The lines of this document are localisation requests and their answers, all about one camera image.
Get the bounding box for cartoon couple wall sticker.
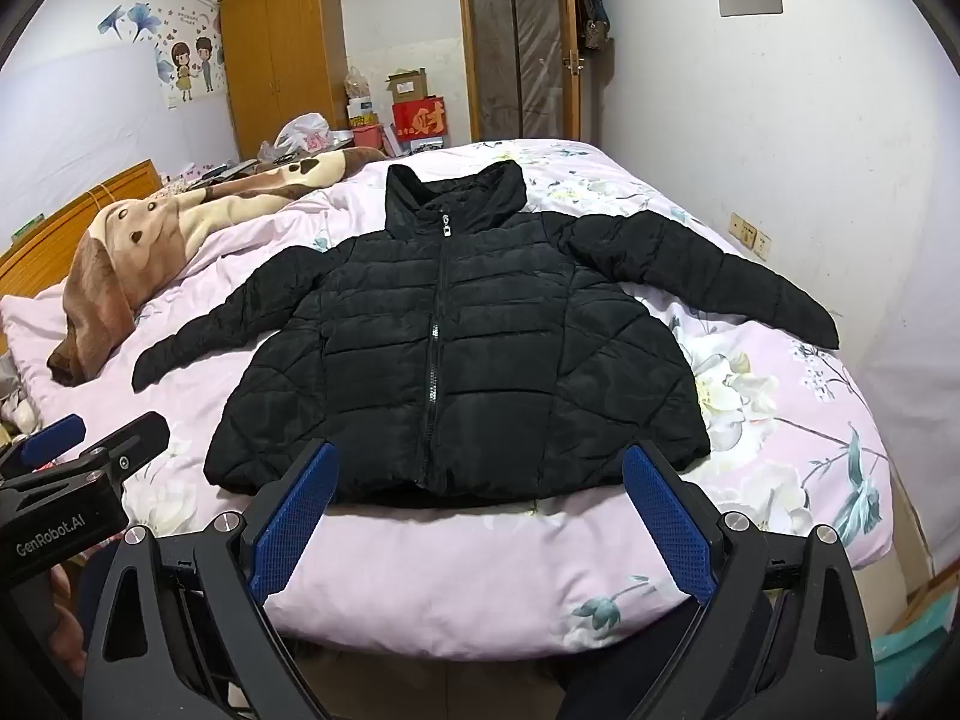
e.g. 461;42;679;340
154;34;226;110

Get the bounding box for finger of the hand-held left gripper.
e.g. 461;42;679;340
0;414;88;478
75;411;171;497

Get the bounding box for wooden headboard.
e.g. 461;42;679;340
0;160;163;287

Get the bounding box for wooden door with plastic curtain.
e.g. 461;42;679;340
456;0;583;145

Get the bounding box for pink floral duvet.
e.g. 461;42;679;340
0;139;899;665

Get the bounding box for cardboard box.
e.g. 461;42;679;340
386;69;429;104

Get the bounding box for wooden wardrobe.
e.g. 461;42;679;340
217;0;350;163

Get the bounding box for wooden bed frame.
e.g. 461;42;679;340
855;457;955;635

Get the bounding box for red gift box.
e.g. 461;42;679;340
391;96;448;138

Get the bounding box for brown dog print blanket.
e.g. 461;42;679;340
46;146;387;387

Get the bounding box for hanging bags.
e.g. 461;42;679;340
570;0;616;53

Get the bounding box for blue flower wall sticker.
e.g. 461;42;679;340
97;2;163;43

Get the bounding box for person's left hand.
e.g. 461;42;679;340
48;561;91;680

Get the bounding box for black puffer jacket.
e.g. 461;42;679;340
133;160;839;505

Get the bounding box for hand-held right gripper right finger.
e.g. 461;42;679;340
621;441;878;720

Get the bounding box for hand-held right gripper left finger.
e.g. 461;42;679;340
79;439;340;720

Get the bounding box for white plastic bag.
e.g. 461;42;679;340
274;112;335;155

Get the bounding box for teal box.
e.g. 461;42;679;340
874;626;947;698

